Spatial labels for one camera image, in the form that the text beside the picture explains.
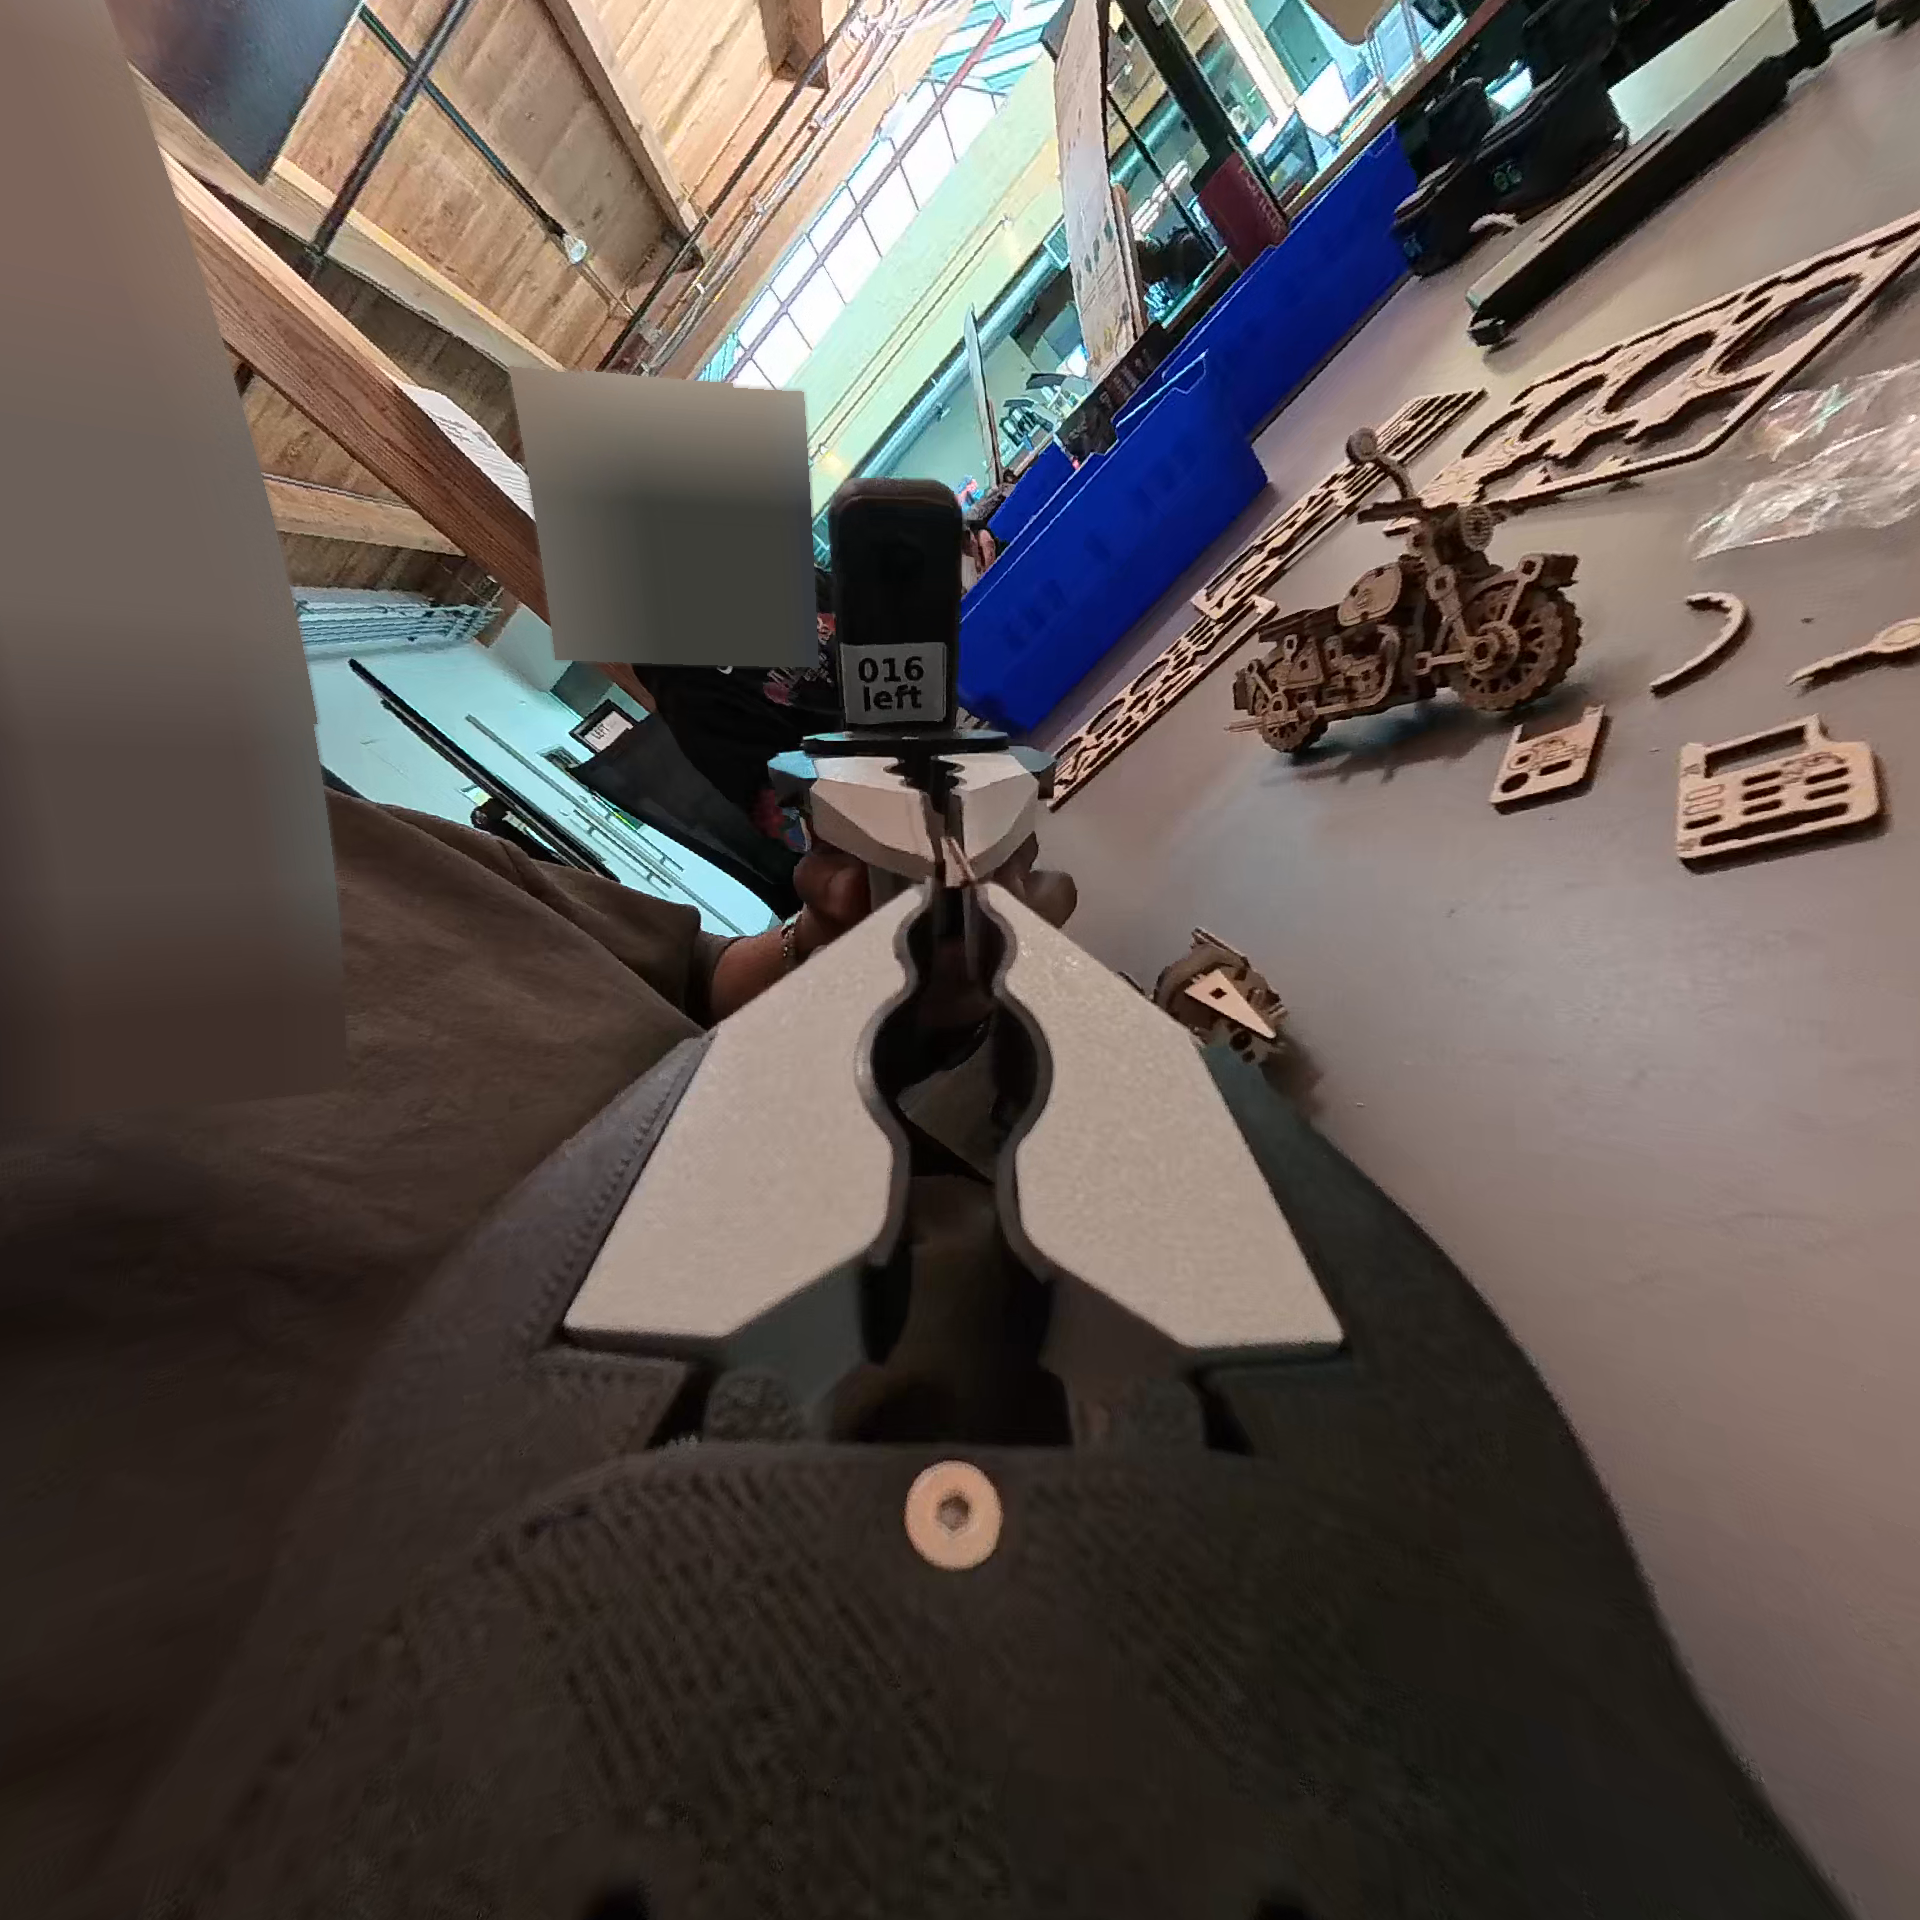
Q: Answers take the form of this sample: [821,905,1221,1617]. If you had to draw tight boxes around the wooden motorcycle model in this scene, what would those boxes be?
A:
[1227,427,1586,757]

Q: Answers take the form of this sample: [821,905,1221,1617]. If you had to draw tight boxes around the grey desk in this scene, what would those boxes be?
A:
[1042,0,1920,1920]

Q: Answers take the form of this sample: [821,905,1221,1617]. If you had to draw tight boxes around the small clear plastic bag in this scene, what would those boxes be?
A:
[1692,358,1920,559]

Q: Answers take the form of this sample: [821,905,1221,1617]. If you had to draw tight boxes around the person's olive shirt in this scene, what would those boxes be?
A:
[0,786,707,1920]

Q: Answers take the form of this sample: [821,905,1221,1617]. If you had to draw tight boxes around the wooden plate part with holes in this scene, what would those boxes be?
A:
[1492,704,1607,810]

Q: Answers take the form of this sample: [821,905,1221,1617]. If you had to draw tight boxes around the printed wooden board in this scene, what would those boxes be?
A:
[1048,0,1154,367]

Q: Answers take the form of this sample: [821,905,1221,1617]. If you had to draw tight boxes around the wooden grid part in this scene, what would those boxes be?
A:
[1677,717,1882,866]

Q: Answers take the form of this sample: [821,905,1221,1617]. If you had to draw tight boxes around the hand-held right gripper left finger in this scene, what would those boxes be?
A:
[562,881,940,1418]

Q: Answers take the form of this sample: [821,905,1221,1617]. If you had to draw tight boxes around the wooden gear assembly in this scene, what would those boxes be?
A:
[1151,927,1295,1070]

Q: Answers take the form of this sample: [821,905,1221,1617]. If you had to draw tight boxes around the pale triangular wooden part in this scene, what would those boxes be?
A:
[1182,966,1287,1040]

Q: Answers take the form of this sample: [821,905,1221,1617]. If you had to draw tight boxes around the person's left forearm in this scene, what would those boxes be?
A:
[451,839,805,1050]

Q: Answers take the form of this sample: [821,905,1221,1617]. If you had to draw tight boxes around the person's left hand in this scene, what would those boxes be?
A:
[791,839,903,975]

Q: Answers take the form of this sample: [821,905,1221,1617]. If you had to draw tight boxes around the black case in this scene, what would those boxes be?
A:
[1391,59,1632,281]

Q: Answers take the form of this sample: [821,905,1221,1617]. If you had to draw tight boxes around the wooden arc part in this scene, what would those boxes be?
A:
[1651,591,1754,694]

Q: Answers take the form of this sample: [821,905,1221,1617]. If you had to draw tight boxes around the round-headed wooden part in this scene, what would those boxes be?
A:
[1792,618,1920,688]

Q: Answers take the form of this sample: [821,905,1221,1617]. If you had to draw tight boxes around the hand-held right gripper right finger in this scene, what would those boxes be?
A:
[966,881,1347,1413]

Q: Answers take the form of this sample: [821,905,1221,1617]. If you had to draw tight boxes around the wooden sheet with round holes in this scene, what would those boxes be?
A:
[1410,210,1920,511]

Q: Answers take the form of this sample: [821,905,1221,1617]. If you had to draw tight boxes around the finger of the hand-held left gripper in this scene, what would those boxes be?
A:
[807,754,932,888]
[942,754,1042,888]

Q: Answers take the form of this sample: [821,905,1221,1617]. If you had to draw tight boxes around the wooden sheet with curly cutouts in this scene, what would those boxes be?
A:
[1046,597,1280,810]

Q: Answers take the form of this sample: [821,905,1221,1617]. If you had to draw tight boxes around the thick wooden beam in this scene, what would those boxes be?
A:
[158,141,543,618]

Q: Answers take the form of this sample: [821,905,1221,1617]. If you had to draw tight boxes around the toothed wooden puzzle piece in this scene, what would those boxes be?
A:
[920,773,986,903]

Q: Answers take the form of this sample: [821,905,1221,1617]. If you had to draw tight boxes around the wooden sheet with slots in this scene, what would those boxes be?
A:
[1191,390,1491,618]

